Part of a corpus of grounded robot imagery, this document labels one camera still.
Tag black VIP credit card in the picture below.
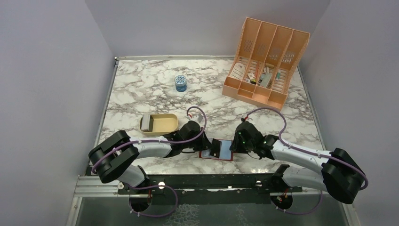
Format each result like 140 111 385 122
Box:
210 139 222 158

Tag red leather card holder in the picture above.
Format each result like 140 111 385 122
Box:
199 138 233 161

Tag beige oval tray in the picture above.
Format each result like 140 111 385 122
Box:
139 113 178 136

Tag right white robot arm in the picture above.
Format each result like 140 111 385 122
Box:
230 121 366 204

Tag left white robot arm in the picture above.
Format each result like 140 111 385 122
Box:
88 120 212 194

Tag stack of cards in tray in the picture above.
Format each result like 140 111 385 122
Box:
140 114 154 132

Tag white striped card in organizer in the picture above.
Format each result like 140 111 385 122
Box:
229 63 246 80

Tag blue round tin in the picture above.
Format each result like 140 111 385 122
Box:
174 75 187 92

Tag small items in organizer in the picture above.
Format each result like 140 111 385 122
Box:
243 63 274 89

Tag orange plastic file organizer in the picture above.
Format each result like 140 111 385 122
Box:
222 17 311 110

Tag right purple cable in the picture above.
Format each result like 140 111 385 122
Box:
241 107 369 217

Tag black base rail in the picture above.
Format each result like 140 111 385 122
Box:
118 173 302 205

